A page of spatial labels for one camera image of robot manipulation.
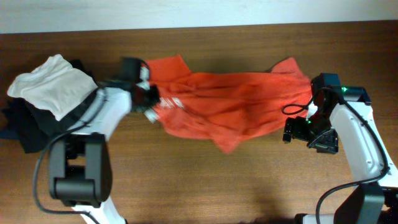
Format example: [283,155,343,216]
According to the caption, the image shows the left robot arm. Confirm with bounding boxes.
[46,58,160,223]

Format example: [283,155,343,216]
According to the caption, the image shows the orange t-shirt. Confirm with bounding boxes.
[148,55,312,153]

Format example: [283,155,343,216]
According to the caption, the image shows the white folded shirt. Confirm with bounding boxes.
[7,54,98,121]

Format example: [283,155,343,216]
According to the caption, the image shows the black folded clothes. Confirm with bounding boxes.
[2,60,97,153]

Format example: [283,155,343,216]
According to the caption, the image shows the navy folded garment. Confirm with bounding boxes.
[0,129,17,139]

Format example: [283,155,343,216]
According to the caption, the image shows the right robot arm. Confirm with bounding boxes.
[282,73,397,223]

